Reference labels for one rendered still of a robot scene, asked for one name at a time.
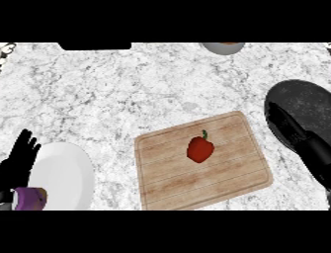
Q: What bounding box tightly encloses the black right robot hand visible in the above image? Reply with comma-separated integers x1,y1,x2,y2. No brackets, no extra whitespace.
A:
266,101,331,193

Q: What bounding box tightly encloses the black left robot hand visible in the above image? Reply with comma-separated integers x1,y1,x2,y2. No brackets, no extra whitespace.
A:
0,128,43,206

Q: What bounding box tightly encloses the black pan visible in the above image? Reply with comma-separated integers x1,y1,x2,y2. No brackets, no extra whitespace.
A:
263,79,331,158

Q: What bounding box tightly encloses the red bell pepper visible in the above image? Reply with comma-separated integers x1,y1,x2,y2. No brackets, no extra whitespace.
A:
185,129,216,164

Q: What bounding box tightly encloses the wooden cutting board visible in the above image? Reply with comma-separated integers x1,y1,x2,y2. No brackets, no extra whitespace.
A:
133,111,275,211

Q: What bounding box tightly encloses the white plate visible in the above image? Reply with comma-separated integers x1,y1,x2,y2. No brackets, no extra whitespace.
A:
26,141,96,211

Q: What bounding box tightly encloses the grey bowl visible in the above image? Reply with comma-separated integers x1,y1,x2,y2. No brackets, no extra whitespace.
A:
199,42,247,56

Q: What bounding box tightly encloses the black appliance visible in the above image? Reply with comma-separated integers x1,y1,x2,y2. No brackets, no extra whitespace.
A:
56,42,133,51

